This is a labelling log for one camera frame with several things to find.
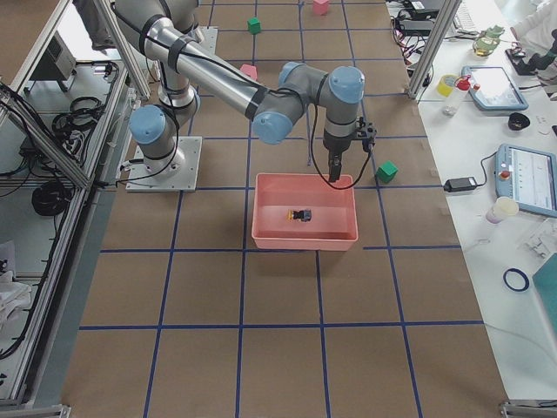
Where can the black round cap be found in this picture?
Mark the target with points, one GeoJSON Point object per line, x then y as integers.
{"type": "Point", "coordinates": [518, 121]}

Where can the yellow tape roll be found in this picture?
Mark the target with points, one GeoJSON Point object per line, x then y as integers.
{"type": "Point", "coordinates": [446, 84]}

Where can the pink cube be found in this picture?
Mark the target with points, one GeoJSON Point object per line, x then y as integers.
{"type": "Point", "coordinates": [320, 7]}
{"type": "Point", "coordinates": [250, 71]}

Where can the person in grey trousers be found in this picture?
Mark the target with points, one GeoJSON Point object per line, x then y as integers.
{"type": "Point", "coordinates": [94, 24]}

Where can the black power adapter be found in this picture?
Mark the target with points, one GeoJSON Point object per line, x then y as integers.
{"type": "Point", "coordinates": [463, 184]}

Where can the green cube near bin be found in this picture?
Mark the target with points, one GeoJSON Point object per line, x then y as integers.
{"type": "Point", "coordinates": [386, 172]}

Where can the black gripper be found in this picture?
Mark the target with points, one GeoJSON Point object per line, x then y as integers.
{"type": "Point", "coordinates": [336, 146]}

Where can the teach pendant far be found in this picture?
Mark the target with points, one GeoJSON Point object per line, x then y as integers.
{"type": "Point", "coordinates": [493, 90]}

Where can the aluminium frame post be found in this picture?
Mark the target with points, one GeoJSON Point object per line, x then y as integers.
{"type": "Point", "coordinates": [443, 22]}

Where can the teach pendant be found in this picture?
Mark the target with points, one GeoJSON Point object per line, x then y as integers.
{"type": "Point", "coordinates": [528, 177]}
{"type": "Point", "coordinates": [493, 90]}

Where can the white paper cup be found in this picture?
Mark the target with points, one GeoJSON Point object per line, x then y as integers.
{"type": "Point", "coordinates": [502, 209]}

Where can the pink cube far side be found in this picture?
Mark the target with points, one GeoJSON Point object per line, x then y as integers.
{"type": "Point", "coordinates": [320, 7]}

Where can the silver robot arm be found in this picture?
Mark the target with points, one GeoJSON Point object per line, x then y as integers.
{"type": "Point", "coordinates": [164, 31]}

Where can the green cube far side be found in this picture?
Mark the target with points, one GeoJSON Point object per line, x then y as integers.
{"type": "Point", "coordinates": [254, 25]}

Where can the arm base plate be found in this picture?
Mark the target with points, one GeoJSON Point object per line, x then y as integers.
{"type": "Point", "coordinates": [178, 172]}
{"type": "Point", "coordinates": [206, 36]}

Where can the pink plastic bin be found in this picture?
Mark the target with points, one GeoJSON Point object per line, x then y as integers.
{"type": "Point", "coordinates": [333, 226]}

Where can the pink cube centre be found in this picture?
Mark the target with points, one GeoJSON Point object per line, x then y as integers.
{"type": "Point", "coordinates": [250, 71]}

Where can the teach pendant near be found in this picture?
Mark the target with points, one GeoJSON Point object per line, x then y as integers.
{"type": "Point", "coordinates": [528, 177]}

